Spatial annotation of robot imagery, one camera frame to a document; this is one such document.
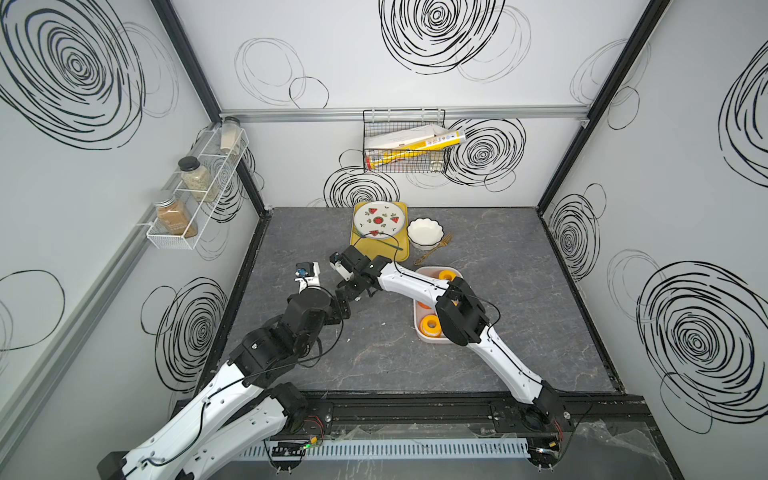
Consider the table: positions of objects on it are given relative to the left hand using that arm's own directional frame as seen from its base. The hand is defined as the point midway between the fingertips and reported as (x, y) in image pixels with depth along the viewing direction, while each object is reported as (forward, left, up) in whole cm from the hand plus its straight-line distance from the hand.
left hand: (332, 291), depth 71 cm
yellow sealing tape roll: (+17, -33, -16) cm, 40 cm away
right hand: (+15, 0, -22) cm, 27 cm away
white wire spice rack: (+43, +43, +4) cm, 61 cm away
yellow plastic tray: (+31, -16, -23) cm, 42 cm away
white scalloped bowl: (+37, -27, -21) cm, 50 cm away
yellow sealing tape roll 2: (-2, -25, -17) cm, 31 cm away
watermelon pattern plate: (+44, -9, -21) cm, 50 cm away
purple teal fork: (+33, -11, -22) cm, 41 cm away
